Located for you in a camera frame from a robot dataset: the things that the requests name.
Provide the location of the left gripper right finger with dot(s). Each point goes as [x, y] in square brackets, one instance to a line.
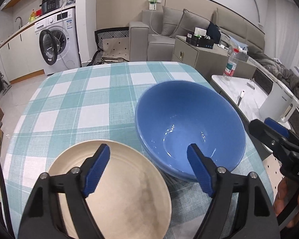
[254, 216]

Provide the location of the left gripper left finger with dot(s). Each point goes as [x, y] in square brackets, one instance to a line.
[42, 216]

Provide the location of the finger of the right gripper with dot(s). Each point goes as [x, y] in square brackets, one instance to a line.
[277, 130]
[257, 129]

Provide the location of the cream plate small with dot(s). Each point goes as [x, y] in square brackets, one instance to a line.
[131, 199]

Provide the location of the blue bowl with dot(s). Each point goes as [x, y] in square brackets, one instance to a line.
[170, 158]
[190, 113]

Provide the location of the white electric kettle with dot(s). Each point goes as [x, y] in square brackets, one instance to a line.
[279, 105]

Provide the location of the white marble side table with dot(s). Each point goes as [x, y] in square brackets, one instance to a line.
[245, 94]

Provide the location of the plastic water bottle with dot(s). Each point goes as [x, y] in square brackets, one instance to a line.
[231, 64]

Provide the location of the grey side cabinet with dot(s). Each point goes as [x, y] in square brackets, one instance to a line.
[207, 62]

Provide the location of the black organizer box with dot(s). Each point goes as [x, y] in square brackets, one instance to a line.
[200, 41]

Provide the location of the grey cushion right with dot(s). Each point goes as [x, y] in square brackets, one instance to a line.
[189, 21]

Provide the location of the grey cushion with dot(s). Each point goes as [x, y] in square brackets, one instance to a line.
[171, 19]
[189, 21]

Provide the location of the grey cushion left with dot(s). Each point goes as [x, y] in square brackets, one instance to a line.
[171, 19]

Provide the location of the grey sofa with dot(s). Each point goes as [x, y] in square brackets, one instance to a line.
[148, 44]

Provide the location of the white base cabinets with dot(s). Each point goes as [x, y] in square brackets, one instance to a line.
[21, 55]

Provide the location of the white washing machine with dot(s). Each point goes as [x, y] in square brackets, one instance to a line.
[58, 43]

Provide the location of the patterned floor mat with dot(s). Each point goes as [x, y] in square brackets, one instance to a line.
[113, 46]

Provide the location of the yellow oil bottle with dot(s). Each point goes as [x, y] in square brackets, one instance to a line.
[32, 16]

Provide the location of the black pressure cooker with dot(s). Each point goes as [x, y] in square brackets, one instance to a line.
[49, 5]

